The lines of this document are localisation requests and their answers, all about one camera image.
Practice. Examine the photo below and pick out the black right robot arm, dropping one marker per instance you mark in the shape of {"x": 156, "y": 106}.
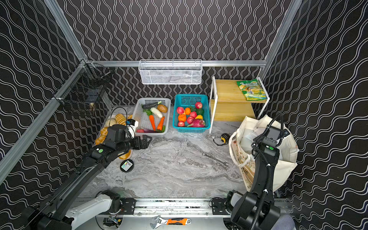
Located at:
{"x": 256, "y": 210}

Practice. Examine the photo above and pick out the round black label disc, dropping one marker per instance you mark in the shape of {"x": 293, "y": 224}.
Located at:
{"x": 127, "y": 166}

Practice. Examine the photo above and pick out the white wire wall basket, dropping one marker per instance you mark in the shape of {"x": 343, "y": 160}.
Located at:
{"x": 171, "y": 71}

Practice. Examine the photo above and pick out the green yellow snack bag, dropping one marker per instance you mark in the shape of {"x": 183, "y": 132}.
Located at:
{"x": 252, "y": 90}

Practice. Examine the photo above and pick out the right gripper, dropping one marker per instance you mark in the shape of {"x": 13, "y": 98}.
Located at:
{"x": 271, "y": 134}

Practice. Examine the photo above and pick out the white plastic vegetable basket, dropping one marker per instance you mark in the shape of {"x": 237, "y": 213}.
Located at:
{"x": 142, "y": 116}

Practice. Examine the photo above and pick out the dark green cucumber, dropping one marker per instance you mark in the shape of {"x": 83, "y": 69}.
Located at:
{"x": 151, "y": 105}

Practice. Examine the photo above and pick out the adjustable wrench orange handle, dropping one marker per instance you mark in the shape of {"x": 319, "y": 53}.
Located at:
{"x": 159, "y": 221}

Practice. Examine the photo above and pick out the white radish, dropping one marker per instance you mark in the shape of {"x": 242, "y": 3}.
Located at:
{"x": 156, "y": 112}

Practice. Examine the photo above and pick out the orange carrot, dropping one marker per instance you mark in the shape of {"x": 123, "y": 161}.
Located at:
{"x": 152, "y": 121}
{"x": 160, "y": 125}

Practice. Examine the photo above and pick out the black wire wall basket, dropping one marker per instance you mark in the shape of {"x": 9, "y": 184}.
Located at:
{"x": 83, "y": 97}

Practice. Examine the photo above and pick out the yellow black tape measure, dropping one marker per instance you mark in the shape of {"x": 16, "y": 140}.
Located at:
{"x": 225, "y": 137}

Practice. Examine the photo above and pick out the small tangerine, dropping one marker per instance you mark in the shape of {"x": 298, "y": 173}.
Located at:
{"x": 187, "y": 111}

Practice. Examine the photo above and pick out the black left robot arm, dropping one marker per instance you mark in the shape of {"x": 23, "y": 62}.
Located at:
{"x": 52, "y": 213}

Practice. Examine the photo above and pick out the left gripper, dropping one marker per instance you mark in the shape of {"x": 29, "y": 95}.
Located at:
{"x": 143, "y": 142}

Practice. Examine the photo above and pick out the white plastic grocery bag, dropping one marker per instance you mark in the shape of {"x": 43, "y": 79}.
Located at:
{"x": 248, "y": 137}

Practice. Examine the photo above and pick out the orange fruit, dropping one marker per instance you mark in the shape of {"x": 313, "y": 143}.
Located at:
{"x": 182, "y": 118}

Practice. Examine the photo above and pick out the white two-tier shelf rack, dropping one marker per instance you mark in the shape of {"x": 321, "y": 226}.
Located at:
{"x": 227, "y": 102}

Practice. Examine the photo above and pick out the brown potato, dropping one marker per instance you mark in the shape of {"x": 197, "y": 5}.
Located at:
{"x": 162, "y": 108}

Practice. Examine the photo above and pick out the pink dragon fruit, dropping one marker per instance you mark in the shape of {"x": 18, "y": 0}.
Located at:
{"x": 197, "y": 123}

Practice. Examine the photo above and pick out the light purple long eggplant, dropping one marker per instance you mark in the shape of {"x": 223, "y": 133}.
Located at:
{"x": 145, "y": 131}

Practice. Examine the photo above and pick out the green avocado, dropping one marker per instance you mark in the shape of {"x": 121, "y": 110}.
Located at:
{"x": 200, "y": 111}

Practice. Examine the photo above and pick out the cream canvas tote bag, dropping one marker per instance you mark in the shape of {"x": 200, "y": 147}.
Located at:
{"x": 246, "y": 162}

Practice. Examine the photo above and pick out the red apple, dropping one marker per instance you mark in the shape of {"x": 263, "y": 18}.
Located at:
{"x": 180, "y": 110}

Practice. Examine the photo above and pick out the teal plastic fruit basket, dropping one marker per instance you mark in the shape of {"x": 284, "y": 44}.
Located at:
{"x": 192, "y": 101}

